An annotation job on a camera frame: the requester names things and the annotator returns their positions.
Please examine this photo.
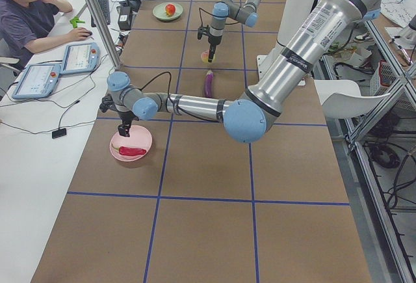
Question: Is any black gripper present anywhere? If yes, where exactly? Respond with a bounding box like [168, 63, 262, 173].
[99, 94, 139, 137]
[197, 25, 223, 63]

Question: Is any pink yellow peach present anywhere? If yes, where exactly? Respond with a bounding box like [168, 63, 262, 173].
[200, 50, 216, 64]

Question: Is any red chili pepper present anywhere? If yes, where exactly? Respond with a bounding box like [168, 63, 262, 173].
[112, 146, 147, 157]

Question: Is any purple eggplant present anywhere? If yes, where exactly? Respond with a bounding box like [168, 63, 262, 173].
[203, 70, 214, 98]

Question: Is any red yellow pomegranate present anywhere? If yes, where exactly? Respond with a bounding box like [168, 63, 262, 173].
[164, 3, 176, 17]

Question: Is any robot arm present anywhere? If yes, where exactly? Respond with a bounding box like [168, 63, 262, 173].
[197, 0, 261, 62]
[99, 0, 381, 143]

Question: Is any pink plate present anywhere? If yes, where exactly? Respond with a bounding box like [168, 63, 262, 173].
[109, 125, 153, 162]

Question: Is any small black usb hub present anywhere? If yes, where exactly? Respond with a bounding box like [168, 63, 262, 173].
[51, 128, 67, 139]

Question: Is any green plate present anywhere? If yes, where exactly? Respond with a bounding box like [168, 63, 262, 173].
[153, 3, 183, 21]

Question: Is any far teach pendant tablet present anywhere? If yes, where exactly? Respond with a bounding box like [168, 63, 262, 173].
[60, 42, 100, 75]

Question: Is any teach pendant tablet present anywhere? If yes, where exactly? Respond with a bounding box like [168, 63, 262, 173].
[60, 42, 100, 75]
[12, 63, 60, 100]

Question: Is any black power adapter box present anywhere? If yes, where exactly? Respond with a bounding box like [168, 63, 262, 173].
[118, 6, 133, 31]

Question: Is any near teach pendant tablet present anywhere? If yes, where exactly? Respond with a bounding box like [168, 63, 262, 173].
[12, 63, 60, 100]

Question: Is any brown paper table mat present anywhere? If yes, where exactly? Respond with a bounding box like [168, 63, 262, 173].
[31, 0, 372, 282]

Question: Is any black keyboard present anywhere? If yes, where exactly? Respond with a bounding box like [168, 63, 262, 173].
[97, 0, 111, 25]

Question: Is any green toy on desk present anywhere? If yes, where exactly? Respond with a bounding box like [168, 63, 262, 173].
[70, 16, 85, 29]

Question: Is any white chair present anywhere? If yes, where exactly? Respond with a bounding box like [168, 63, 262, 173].
[314, 79, 390, 119]

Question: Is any seated person in blue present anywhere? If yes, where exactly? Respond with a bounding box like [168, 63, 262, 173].
[1, 0, 89, 69]

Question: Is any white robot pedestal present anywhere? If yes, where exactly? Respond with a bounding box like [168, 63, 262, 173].
[257, 0, 318, 79]

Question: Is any aluminium frame post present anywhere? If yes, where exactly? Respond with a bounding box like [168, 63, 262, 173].
[85, 0, 121, 70]

